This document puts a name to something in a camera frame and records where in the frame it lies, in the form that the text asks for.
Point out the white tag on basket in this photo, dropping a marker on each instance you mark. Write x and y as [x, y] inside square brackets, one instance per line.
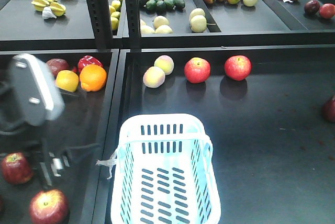
[110, 163]

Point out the dark red apple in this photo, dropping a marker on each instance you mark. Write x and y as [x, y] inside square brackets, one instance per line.
[16, 168]
[328, 110]

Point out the white garlic bulb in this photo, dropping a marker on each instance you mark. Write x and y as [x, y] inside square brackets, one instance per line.
[47, 13]

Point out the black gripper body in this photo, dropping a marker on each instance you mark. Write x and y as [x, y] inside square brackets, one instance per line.
[35, 91]

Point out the light blue plastic basket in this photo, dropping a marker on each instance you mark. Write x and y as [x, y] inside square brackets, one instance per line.
[164, 172]

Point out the bright red apple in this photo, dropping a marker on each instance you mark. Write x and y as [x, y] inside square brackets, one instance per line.
[237, 67]
[197, 70]

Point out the pale yellow pear right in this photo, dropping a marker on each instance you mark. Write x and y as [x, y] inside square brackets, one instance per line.
[197, 20]

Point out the row of yellow lemons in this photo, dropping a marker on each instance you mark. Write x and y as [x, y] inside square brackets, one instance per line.
[115, 12]

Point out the red green apple back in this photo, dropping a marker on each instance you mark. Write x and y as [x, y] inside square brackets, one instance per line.
[56, 65]

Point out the orange with navel right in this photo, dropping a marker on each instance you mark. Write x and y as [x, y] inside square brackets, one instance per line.
[93, 78]

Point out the bright red apple right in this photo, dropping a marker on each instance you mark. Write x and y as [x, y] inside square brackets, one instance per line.
[237, 67]

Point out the red yellow apple front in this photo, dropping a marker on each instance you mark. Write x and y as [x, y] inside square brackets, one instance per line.
[49, 207]

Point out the bright red apple middle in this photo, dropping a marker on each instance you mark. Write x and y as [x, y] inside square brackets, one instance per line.
[197, 70]

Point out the yellow starfruit left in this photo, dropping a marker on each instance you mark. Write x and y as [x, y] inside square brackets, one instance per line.
[39, 5]

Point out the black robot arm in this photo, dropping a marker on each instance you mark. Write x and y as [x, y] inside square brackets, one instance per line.
[65, 145]

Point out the peach back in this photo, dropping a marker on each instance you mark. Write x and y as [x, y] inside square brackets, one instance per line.
[166, 63]

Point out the peach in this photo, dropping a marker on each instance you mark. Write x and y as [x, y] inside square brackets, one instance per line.
[166, 63]
[153, 77]

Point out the dark red apple left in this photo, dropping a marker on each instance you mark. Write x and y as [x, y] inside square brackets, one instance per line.
[16, 168]

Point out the black wooden produce stand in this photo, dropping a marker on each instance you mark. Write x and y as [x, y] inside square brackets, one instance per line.
[273, 151]

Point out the dark red apple far right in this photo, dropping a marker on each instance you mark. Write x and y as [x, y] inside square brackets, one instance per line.
[328, 110]

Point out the yellow starfruit right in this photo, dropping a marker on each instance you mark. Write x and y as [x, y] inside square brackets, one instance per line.
[57, 9]

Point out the peach front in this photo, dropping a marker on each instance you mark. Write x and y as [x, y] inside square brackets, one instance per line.
[153, 77]

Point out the yellow starfruit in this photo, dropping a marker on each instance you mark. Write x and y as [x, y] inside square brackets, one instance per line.
[57, 9]
[39, 5]

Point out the yellow round fruit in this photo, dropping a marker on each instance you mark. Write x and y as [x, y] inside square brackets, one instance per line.
[67, 80]

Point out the red bell pepper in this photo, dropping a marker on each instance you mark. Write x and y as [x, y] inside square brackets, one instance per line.
[88, 60]

